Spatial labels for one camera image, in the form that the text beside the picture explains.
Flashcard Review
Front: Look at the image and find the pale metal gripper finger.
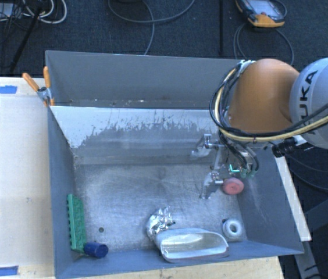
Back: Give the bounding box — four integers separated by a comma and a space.
191, 133, 220, 158
199, 171, 224, 200

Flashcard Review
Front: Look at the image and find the pink round disc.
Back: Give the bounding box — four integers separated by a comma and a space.
221, 177, 245, 195

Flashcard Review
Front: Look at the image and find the grey metal bin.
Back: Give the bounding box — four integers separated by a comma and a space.
44, 49, 306, 279

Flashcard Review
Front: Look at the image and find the clear plastic container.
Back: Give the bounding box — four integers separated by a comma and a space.
154, 227, 230, 264

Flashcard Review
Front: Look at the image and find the crumpled silver foil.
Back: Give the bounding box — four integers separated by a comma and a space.
145, 206, 177, 242

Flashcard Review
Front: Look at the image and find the blue cylinder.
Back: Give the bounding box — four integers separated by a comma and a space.
83, 241, 109, 259

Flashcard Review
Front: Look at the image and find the green flat block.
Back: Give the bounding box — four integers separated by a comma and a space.
66, 193, 88, 253

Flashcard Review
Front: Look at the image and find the white ring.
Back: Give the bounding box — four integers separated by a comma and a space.
222, 219, 244, 239

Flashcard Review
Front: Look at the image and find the black cylinder on white bracket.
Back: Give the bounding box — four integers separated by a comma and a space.
270, 135, 308, 158

